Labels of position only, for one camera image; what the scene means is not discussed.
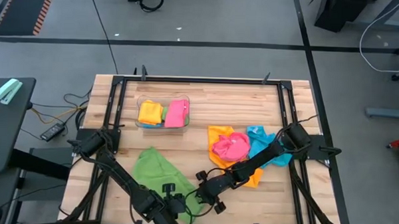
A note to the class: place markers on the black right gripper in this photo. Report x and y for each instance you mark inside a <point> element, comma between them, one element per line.
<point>215,189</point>

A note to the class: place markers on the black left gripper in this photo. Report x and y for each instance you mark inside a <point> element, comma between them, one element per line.
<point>174,206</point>

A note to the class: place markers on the green microfiber towel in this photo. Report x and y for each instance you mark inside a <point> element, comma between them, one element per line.
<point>165,113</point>
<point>154,170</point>

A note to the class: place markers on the pink microfiber towel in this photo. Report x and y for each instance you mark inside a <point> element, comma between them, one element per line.
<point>231,148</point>
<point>177,113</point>

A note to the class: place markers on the orange microfiber towel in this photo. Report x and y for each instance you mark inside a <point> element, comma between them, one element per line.
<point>218,131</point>

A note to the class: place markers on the blue microfiber towel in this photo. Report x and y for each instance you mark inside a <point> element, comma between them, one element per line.
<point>150,125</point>
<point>260,137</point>

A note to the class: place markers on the orange towel with white label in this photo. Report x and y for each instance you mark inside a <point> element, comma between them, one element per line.
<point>150,112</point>

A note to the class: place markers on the clear plastic bin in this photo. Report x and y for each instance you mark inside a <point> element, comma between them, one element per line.
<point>163,96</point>

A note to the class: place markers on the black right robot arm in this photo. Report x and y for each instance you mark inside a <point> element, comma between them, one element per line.
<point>261,159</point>

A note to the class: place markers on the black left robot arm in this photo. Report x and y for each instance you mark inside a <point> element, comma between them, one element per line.
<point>117,175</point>

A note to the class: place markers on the black power adapter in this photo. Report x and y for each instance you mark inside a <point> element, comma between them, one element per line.
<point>52,131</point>

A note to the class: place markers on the black side table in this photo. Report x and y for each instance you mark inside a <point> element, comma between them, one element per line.
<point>5,135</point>

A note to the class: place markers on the grey desk foot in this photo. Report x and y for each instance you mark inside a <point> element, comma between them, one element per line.
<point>389,113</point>

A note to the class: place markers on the mint green stapler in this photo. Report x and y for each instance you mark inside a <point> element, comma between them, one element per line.
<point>7,91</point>

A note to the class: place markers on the black caster wheel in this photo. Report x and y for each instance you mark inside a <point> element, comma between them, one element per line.
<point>395,78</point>

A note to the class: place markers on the black computer case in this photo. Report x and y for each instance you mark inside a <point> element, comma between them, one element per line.
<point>339,10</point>

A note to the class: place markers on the black mat with orange edge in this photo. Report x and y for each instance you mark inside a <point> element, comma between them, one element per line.
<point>23,9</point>

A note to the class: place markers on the grey desk frame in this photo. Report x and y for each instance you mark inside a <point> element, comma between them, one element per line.
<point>382,23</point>

